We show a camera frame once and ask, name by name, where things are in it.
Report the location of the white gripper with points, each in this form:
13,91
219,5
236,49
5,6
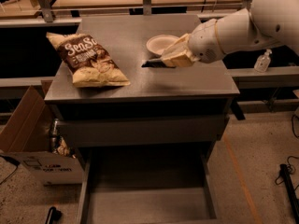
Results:
204,42

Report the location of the blue rxbar blueberry bar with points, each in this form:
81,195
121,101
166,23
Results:
154,63

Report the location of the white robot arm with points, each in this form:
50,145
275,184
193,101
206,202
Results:
266,24

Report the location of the grey drawer cabinet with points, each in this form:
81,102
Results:
199,90

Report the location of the grey top drawer front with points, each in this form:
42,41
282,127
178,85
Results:
128,132

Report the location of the open grey middle drawer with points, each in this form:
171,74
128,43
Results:
163,184

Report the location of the white paper bowl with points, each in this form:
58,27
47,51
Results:
157,44

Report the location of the clear sanitizer pump bottle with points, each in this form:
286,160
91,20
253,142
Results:
263,61

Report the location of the sea salt chips bag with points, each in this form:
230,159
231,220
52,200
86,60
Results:
89,63

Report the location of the metal can in box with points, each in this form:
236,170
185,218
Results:
54,136

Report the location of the open cardboard box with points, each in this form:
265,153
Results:
26,138

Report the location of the black power strip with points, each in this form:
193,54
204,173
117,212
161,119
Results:
290,190

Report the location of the black object at bottom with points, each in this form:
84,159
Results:
53,216

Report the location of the metal railing frame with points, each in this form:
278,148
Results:
18,13

